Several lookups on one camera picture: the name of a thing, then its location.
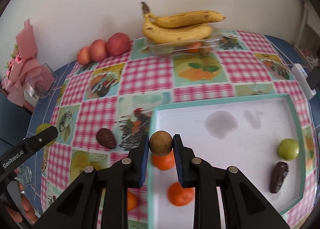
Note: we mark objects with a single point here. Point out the small orange-red apple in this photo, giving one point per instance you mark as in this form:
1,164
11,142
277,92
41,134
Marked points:
83,55

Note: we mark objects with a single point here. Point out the brown kiwi inside clear container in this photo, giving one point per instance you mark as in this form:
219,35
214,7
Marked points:
206,49

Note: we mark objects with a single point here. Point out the white power strip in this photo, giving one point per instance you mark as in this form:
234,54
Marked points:
300,74

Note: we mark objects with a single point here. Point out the large red apple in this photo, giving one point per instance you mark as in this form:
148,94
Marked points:
118,44

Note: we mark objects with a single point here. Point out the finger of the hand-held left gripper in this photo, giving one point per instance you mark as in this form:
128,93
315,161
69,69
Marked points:
42,137

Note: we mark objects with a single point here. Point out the pink wrapped flower bouquet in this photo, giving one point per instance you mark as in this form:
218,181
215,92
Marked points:
26,44

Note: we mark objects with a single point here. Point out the clear acrylic box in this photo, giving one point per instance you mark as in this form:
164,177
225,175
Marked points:
46,79

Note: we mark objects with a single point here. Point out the black charger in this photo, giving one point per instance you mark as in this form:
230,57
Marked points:
313,79

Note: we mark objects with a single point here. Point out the orange tangerine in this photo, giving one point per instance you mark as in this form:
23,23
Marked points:
163,162
180,194
132,201

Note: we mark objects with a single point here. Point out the medium red apple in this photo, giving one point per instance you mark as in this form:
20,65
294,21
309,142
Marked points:
98,50

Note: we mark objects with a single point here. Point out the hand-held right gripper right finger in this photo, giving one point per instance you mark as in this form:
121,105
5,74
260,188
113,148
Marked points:
178,161

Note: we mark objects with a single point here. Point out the yellow banana bunch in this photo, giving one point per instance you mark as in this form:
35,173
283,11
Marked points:
175,32

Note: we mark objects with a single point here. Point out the tangerine inside clear container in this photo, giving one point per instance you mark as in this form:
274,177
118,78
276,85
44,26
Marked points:
195,47

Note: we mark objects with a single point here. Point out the green fruit inside clear container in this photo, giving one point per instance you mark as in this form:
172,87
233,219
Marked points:
167,50

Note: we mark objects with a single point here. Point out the person's left hand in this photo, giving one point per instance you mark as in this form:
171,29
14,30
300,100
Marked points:
26,204

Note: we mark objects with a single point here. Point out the green round fruit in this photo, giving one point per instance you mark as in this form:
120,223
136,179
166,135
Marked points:
42,127
288,149

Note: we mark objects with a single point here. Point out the clear plastic fruit container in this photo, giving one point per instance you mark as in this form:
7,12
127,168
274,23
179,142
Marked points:
215,39

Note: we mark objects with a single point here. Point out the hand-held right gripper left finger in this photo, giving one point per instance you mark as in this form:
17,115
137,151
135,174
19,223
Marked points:
144,159

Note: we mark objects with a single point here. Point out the small round brown fruit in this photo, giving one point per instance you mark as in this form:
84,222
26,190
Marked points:
161,146

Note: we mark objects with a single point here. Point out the dark purple passion fruit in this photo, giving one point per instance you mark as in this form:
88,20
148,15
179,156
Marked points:
106,138

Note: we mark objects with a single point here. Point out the white tray with teal rim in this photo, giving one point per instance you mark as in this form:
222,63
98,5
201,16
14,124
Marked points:
225,169

